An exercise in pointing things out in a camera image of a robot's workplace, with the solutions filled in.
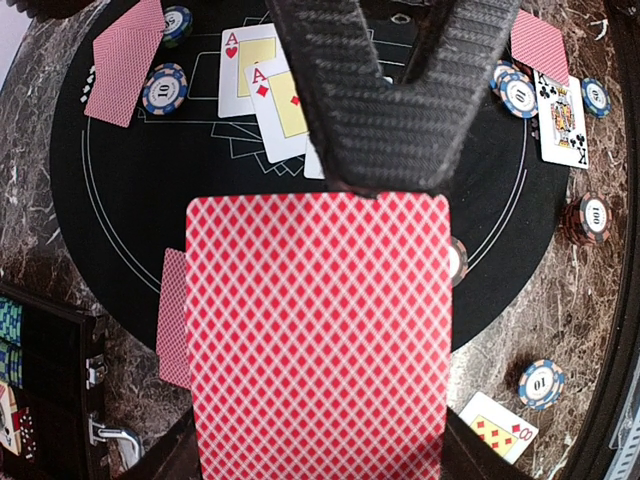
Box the black poker chip case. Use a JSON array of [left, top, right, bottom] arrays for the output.
[[1, 283, 144, 479]]

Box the round black poker mat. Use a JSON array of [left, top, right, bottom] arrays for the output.
[[50, 1, 569, 347]]

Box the white-blue chip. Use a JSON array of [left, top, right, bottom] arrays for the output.
[[489, 60, 538, 119], [141, 63, 188, 116]]

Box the dealt red-backed card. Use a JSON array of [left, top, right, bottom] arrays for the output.
[[156, 248, 191, 390]]

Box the red chip stack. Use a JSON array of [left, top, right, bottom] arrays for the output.
[[561, 192, 612, 246]]

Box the white slotted cable duct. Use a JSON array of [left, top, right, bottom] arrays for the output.
[[605, 386, 639, 479]]

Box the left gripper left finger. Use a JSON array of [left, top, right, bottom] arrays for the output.
[[117, 409, 200, 480]]

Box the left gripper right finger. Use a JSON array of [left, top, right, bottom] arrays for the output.
[[441, 408, 532, 480]]

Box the red-backed playing card deck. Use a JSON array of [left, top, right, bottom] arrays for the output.
[[186, 193, 452, 479]]

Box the face-up ace of diamonds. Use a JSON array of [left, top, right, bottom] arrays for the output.
[[245, 58, 308, 164]]

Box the blue-green chip stack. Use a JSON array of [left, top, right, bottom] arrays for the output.
[[581, 78, 612, 118]]

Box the face-up ace of hearts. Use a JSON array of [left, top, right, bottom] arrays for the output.
[[218, 24, 283, 118]]

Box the face-up king of clubs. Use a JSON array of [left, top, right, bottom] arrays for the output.
[[534, 70, 589, 169]]

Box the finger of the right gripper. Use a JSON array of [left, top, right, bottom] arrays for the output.
[[268, 1, 460, 193], [399, 1, 520, 165]]

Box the face-up eight of diamonds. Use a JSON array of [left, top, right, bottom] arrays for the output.
[[459, 391, 539, 464]]

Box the blue chip stack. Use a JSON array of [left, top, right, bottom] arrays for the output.
[[518, 359, 565, 411]]

